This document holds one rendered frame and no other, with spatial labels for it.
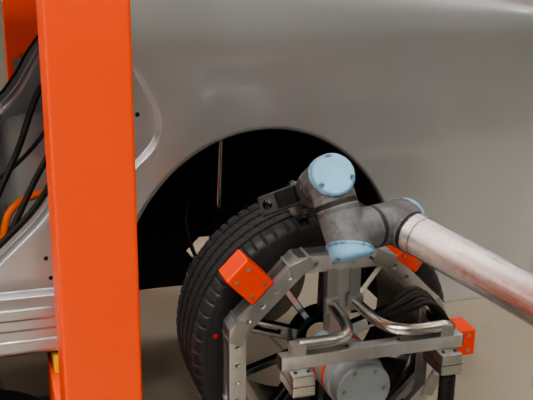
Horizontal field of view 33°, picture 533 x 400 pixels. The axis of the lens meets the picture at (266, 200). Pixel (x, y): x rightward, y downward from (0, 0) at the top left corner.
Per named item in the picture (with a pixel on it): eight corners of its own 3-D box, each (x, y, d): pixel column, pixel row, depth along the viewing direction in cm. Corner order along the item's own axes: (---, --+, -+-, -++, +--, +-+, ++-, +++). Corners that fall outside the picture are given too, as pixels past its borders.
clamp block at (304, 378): (301, 375, 195) (301, 353, 194) (315, 396, 187) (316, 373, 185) (278, 378, 194) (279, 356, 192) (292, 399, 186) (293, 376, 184)
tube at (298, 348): (336, 310, 209) (339, 267, 206) (370, 347, 191) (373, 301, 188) (264, 319, 204) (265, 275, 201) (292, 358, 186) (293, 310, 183)
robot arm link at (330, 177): (320, 203, 178) (305, 155, 179) (307, 213, 190) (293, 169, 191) (364, 191, 180) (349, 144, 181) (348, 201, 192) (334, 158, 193)
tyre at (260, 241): (446, 315, 257) (331, 137, 230) (490, 351, 236) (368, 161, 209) (263, 459, 253) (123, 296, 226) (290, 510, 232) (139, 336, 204)
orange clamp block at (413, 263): (401, 262, 219) (423, 231, 218) (416, 274, 212) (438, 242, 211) (381, 248, 216) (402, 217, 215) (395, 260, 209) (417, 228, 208)
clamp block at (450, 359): (442, 355, 205) (443, 334, 203) (461, 374, 197) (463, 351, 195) (421, 358, 204) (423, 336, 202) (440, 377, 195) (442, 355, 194)
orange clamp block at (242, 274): (264, 271, 208) (238, 248, 204) (274, 283, 201) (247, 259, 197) (243, 293, 208) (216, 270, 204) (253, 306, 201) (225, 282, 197)
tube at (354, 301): (414, 301, 215) (417, 259, 211) (454, 336, 197) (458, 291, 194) (346, 309, 209) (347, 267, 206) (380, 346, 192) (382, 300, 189)
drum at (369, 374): (355, 370, 223) (358, 318, 218) (392, 413, 203) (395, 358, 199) (301, 378, 219) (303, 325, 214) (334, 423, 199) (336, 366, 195)
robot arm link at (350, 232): (393, 248, 183) (373, 190, 185) (350, 260, 176) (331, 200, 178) (364, 258, 191) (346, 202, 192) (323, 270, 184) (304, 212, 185)
